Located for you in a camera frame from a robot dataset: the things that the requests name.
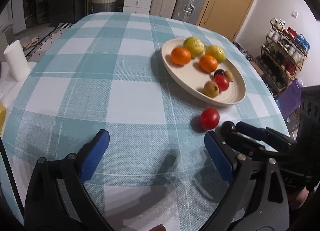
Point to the dark purple plum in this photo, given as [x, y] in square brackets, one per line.
[227, 127]
[219, 72]

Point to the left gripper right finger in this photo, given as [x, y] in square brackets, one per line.
[218, 153]

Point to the silver hard suitcase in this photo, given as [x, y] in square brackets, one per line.
[188, 10]

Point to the red cherry tomato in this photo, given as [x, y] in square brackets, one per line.
[209, 119]
[222, 82]

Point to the large orange mandarin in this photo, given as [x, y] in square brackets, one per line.
[180, 56]

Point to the wooden door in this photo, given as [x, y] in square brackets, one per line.
[224, 16]

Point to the woven laundry basket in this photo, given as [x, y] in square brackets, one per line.
[99, 6]

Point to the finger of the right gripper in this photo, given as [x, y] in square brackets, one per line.
[258, 134]
[236, 139]

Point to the shoe rack with shoes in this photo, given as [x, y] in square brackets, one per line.
[282, 56]

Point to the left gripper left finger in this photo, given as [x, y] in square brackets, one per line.
[91, 154]

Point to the cream round plate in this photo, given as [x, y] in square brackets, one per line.
[192, 78]

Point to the teal checked tablecloth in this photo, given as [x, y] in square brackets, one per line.
[106, 72]

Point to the left hand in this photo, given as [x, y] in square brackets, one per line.
[159, 227]

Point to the white paper towel roll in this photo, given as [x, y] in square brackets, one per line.
[16, 60]

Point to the purple bag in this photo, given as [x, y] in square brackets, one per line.
[289, 100]

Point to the yellow-green citrus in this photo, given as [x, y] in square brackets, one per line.
[217, 52]
[194, 45]

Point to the brown longan fruit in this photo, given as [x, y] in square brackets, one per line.
[228, 75]
[211, 89]

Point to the right hand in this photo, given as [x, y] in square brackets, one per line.
[297, 199]

